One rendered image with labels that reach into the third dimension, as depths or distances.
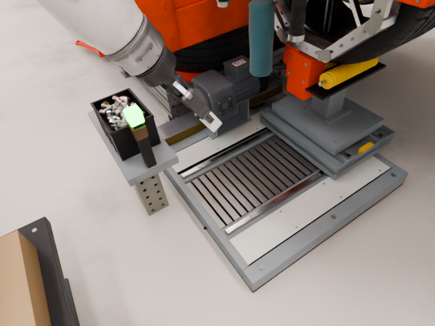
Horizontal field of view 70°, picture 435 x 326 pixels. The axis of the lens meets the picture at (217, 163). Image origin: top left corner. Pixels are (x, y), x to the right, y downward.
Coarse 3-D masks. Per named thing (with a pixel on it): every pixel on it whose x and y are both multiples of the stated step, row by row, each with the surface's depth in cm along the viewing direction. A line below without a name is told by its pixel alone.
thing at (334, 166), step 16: (272, 112) 156; (272, 128) 153; (288, 128) 147; (384, 128) 140; (304, 144) 136; (352, 144) 136; (368, 144) 131; (384, 144) 138; (320, 160) 132; (336, 160) 130; (352, 160) 128; (336, 176) 129
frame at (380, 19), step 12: (384, 0) 77; (276, 12) 112; (288, 12) 114; (372, 12) 81; (384, 12) 79; (396, 12) 81; (276, 24) 114; (288, 24) 115; (372, 24) 82; (384, 24) 81; (312, 36) 108; (348, 36) 91; (360, 36) 87; (372, 36) 89; (300, 48) 109; (312, 48) 105; (324, 48) 102; (336, 48) 96; (348, 48) 92; (324, 60) 102
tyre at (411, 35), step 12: (408, 12) 82; (420, 12) 80; (432, 12) 82; (396, 24) 86; (408, 24) 83; (420, 24) 84; (432, 24) 91; (384, 36) 90; (396, 36) 87; (408, 36) 89; (360, 48) 98; (372, 48) 95; (384, 48) 92; (336, 60) 109; (348, 60) 104; (360, 60) 101
